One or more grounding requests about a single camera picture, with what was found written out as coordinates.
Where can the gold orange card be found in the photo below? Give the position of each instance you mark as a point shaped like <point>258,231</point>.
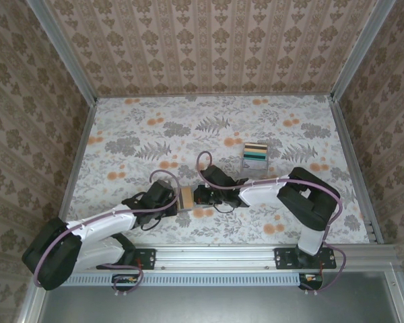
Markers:
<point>186,198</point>

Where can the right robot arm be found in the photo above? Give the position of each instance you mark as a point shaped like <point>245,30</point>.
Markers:
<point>259,195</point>

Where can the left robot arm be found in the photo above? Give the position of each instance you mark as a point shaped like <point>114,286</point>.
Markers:
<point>101,228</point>

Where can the white grey printed card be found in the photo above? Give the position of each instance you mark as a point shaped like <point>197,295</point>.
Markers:
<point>254,168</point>

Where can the clear acrylic card stand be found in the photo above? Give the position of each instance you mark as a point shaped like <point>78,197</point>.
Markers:
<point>267,165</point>

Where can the gold card with black stripe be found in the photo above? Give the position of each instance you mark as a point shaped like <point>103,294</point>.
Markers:
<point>256,145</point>

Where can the black connector board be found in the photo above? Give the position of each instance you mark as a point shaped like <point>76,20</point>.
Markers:
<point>311,282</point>
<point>126,282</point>

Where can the grey metal panel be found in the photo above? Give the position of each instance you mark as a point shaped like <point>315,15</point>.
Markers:
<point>215,306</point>

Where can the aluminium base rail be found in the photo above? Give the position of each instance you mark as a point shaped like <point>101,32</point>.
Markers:
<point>215,257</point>

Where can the aluminium table side rail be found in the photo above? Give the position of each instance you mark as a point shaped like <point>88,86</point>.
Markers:
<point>355,168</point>
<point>75,168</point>

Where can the aluminium frame post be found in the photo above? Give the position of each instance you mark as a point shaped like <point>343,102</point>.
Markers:
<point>362,50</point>
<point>64,50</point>

